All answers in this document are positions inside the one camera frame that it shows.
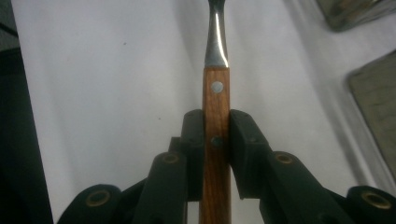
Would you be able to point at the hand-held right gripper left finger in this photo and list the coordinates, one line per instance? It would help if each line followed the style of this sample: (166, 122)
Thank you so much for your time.
(194, 149)

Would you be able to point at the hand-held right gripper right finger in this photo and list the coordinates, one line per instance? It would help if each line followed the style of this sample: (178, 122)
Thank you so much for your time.
(249, 161)

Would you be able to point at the small smoky plastic bin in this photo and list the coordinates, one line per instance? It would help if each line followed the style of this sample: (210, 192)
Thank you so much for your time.
(348, 15)

